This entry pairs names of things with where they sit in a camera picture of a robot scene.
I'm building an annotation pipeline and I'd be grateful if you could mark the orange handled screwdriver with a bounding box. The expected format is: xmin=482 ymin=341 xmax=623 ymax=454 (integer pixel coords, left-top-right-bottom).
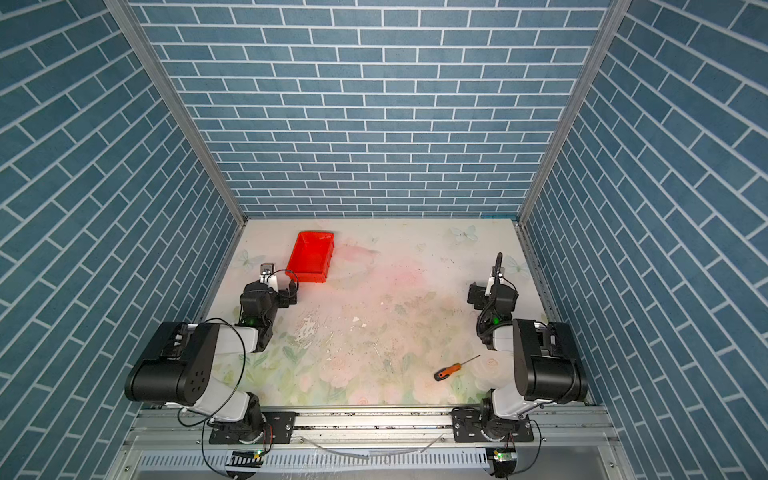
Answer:
xmin=433 ymin=355 xmax=479 ymax=382

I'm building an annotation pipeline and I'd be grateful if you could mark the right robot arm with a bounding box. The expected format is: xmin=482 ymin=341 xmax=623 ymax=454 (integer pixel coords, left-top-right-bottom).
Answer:
xmin=467 ymin=253 xmax=588 ymax=438

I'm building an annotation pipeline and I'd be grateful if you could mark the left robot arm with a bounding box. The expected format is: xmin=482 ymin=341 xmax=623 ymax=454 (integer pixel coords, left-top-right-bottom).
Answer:
xmin=124 ymin=263 xmax=300 ymax=443

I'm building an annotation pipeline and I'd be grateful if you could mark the red plastic bin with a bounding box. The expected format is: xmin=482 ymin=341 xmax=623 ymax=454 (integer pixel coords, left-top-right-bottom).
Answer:
xmin=286 ymin=231 xmax=335 ymax=283

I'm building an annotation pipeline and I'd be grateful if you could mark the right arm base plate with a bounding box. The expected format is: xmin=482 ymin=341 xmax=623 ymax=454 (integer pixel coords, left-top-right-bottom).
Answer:
xmin=450 ymin=407 xmax=534 ymax=443

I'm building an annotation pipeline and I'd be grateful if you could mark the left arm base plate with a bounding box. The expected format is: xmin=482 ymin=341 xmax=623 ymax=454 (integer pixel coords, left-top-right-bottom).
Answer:
xmin=208 ymin=411 xmax=297 ymax=446

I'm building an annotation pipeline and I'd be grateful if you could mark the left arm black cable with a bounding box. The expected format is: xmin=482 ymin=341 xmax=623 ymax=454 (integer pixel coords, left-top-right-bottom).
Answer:
xmin=176 ymin=317 xmax=248 ymax=428

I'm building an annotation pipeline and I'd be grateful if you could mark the aluminium front rail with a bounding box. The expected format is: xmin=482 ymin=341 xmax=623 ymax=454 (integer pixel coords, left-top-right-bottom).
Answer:
xmin=117 ymin=405 xmax=626 ymax=477

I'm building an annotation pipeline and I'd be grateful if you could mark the right corner aluminium post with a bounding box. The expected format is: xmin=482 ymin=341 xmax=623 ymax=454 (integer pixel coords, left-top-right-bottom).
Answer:
xmin=518 ymin=0 xmax=631 ymax=225

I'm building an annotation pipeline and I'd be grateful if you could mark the corner aluminium post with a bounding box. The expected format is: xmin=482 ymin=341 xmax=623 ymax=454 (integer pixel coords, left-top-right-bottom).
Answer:
xmin=518 ymin=0 xmax=631 ymax=225
xmin=104 ymin=0 xmax=247 ymax=227

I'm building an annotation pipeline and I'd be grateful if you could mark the left corner aluminium post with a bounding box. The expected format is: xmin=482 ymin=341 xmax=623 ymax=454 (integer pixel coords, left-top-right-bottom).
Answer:
xmin=104 ymin=0 xmax=247 ymax=227

